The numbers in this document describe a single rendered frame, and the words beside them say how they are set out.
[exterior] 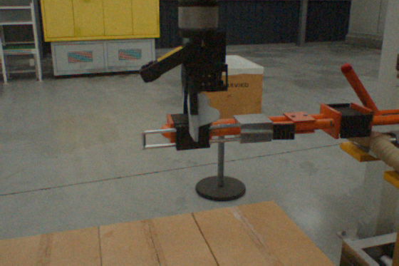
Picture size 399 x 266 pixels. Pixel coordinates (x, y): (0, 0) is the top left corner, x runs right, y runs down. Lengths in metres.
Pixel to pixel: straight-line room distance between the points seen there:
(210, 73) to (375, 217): 1.95
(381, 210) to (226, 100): 1.15
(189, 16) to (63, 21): 7.14
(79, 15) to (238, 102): 5.59
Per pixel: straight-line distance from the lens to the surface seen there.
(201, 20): 0.72
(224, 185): 3.17
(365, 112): 0.92
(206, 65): 0.74
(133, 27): 7.99
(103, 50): 8.00
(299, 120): 0.84
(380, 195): 2.49
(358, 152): 1.05
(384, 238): 1.66
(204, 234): 1.63
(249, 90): 2.63
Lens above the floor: 1.44
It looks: 17 degrees down
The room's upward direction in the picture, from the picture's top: straight up
